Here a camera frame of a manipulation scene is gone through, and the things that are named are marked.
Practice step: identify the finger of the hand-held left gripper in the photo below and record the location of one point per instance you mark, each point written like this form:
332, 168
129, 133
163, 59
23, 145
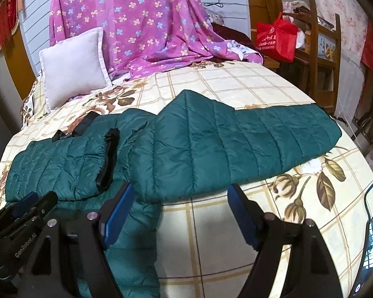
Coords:
25, 202

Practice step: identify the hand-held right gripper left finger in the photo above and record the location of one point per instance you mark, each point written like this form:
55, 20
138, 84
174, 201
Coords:
120, 212

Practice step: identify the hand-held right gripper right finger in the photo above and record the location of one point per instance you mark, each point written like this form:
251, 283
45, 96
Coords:
243, 214

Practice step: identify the green quilted down jacket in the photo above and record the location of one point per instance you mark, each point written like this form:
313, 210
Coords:
186, 149

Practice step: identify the cream floral checked bed sheet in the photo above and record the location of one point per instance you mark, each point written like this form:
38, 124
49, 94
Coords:
205, 229

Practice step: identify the black smartphone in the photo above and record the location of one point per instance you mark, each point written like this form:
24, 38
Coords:
369, 254

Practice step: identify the white square pillow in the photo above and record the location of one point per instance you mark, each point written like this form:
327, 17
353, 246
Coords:
73, 68

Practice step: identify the red shopping bag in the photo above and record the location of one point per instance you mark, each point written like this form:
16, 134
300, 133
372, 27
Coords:
276, 38

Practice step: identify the wooden shelf rack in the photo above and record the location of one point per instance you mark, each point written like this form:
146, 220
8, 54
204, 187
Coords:
320, 52

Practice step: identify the red fringed cloth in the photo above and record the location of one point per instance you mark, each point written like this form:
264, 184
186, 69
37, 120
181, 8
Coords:
4, 18

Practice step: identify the purple floral sheet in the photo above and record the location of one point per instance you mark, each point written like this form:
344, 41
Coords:
149, 24

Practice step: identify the floral lace curtain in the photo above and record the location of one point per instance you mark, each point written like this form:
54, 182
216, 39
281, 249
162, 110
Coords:
345, 31

